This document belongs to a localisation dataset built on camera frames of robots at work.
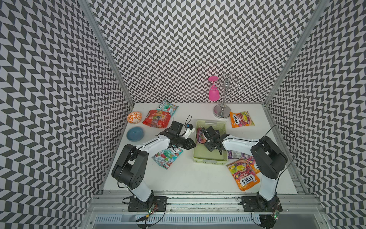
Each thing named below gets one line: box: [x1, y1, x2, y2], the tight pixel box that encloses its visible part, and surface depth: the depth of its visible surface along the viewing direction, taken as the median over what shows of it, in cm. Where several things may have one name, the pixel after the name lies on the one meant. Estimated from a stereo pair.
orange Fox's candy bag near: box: [225, 159, 261, 192], surface depth 82 cm
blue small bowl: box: [126, 126, 145, 142], surface depth 100 cm
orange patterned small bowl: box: [126, 111, 143, 125], surface depth 110 cm
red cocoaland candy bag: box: [142, 109, 172, 129], surface depth 105 cm
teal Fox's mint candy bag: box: [151, 145, 184, 170], surface depth 90 cm
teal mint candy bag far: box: [156, 100, 179, 117], surface depth 114 cm
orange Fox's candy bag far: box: [229, 110, 255, 128], surface depth 107 cm
